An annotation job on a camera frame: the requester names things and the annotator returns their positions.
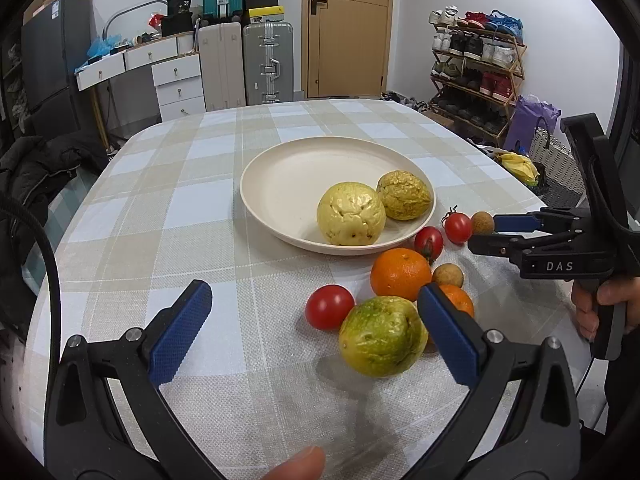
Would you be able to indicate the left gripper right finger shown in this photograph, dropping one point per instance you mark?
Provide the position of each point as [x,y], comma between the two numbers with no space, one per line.
[519,419]

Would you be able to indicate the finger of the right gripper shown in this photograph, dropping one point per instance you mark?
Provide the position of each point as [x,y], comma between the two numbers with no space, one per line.
[517,223]
[495,245]

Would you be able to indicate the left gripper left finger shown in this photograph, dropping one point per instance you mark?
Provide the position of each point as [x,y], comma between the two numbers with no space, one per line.
[106,417]

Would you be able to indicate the brown longan fruit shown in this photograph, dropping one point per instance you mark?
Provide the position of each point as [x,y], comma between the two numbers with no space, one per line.
[448,274]
[482,223]

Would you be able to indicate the red tomato with stem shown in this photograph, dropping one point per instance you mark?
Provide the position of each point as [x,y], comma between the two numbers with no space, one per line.
[457,226]

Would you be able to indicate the wrinkled golden yellow fruit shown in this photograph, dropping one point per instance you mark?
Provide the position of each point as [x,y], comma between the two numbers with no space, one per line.
[405,196]

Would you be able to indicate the green yellow guava fruit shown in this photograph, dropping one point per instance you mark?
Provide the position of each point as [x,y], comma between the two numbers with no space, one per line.
[382,337]

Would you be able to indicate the pale yellow round fruit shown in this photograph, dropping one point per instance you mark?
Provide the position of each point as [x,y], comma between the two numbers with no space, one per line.
[351,214]

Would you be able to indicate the red cherry tomato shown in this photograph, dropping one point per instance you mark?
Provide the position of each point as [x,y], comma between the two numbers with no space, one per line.
[328,306]

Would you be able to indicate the person's right hand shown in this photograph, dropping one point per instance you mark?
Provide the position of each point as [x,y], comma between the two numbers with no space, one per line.
[626,290]

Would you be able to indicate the person's left hand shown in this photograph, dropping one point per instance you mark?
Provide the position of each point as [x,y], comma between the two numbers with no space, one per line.
[308,464]

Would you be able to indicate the banana bunch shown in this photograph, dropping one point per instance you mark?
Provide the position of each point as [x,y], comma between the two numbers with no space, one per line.
[520,167]

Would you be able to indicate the orange mandarin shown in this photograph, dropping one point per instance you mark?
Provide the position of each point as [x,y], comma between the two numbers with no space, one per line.
[400,272]
[459,298]

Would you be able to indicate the purple bag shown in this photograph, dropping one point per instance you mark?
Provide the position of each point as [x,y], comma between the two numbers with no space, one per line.
[530,113]

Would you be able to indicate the wooden shoe rack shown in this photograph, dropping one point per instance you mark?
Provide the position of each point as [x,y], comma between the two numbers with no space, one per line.
[478,69]

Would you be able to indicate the cream round plate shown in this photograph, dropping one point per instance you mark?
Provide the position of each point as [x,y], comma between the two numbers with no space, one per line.
[281,189]

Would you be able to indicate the black jacket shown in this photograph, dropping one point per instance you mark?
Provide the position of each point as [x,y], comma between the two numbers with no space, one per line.
[33,171]

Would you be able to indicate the wooden door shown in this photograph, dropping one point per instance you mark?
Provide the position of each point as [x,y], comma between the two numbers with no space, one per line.
[346,44]

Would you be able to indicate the silver aluminium suitcase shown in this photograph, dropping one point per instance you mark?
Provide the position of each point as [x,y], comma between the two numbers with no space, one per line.
[268,62]

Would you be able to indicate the beige suitcase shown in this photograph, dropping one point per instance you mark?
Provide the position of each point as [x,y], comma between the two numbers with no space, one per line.
[222,70]

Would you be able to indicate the white drawer desk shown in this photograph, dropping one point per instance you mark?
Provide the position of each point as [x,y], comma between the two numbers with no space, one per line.
[172,63]

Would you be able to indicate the black refrigerator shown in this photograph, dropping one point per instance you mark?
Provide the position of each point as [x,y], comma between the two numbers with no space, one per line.
[55,44]

